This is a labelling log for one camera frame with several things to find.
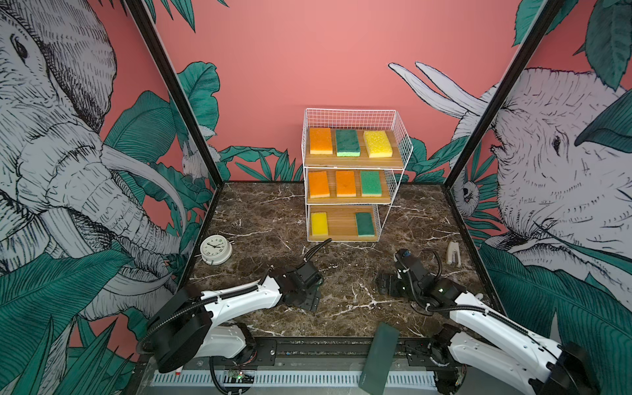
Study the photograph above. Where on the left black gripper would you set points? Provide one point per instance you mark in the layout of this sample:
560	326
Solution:
313	297

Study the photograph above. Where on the dark green foreground sponge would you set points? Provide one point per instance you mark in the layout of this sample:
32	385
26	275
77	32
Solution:
375	373

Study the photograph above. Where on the yellow sponge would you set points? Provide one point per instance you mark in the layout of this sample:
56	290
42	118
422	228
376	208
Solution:
377	144
319	224

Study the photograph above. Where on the white round clock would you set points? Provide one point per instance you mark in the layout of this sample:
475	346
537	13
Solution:
215	250

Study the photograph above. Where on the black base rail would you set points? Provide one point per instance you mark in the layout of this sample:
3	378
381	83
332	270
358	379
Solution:
418	351

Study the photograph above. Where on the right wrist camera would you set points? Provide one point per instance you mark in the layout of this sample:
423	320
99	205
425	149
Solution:
405	257

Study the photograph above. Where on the right black frame post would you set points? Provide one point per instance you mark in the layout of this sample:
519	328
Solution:
543	19

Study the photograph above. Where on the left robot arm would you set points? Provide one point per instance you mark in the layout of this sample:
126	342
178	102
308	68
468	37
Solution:
200	324

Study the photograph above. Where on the left black frame post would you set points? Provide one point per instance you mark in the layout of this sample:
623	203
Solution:
145	25

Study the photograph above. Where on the white slotted cable duct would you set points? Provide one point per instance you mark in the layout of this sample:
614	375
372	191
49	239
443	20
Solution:
291	379

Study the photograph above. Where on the black frame post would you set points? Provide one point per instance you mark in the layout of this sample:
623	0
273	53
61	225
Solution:
543	19
145	25

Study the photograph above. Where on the beige plastic clip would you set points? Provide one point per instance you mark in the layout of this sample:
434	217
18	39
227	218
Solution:
454	255

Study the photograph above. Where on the orange sponge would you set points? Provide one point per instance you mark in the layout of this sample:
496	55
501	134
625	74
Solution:
318	184
320	141
345	184

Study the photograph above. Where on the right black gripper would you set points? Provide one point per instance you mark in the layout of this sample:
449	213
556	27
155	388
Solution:
392	279

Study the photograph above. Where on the white wire three-tier shelf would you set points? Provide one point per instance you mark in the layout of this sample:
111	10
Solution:
354	162

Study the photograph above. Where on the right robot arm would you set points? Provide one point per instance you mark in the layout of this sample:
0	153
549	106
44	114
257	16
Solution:
483	338

